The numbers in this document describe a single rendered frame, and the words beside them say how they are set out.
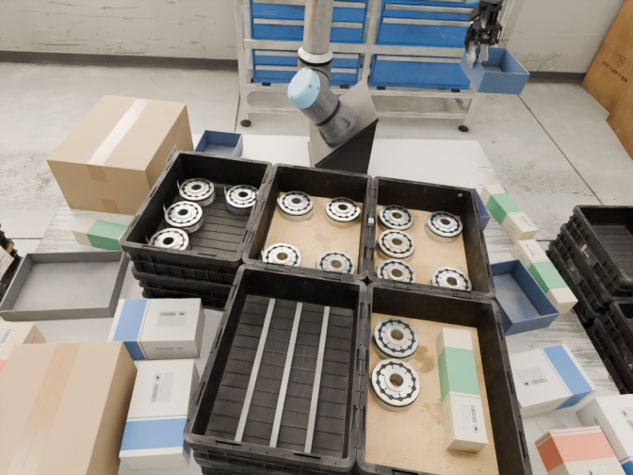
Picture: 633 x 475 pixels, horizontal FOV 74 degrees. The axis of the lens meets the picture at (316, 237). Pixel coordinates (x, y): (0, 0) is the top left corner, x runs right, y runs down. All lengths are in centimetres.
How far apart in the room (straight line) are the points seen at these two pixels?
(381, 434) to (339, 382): 13
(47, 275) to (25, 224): 135
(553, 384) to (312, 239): 69
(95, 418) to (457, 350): 74
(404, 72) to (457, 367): 245
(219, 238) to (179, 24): 291
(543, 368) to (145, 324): 96
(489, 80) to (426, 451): 110
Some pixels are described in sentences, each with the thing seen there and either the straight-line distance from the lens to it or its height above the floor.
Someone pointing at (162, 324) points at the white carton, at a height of 79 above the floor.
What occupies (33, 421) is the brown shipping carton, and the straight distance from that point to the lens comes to 100.
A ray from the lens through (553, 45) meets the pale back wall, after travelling 452.
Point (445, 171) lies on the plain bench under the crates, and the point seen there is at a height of 70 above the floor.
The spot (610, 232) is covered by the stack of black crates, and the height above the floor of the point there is 49.
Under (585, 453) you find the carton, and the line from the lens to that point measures 115.
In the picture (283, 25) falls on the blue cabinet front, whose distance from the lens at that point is 293.
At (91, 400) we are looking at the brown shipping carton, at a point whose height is 86.
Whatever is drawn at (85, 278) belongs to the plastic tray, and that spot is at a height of 70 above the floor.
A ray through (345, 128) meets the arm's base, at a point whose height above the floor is 93.
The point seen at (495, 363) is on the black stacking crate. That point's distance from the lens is 100.
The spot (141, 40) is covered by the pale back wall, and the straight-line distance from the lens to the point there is 406.
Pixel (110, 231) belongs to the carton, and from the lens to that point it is 140.
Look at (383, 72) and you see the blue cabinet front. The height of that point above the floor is 43.
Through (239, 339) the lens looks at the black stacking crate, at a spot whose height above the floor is 83.
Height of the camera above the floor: 169
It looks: 46 degrees down
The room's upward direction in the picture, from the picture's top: 5 degrees clockwise
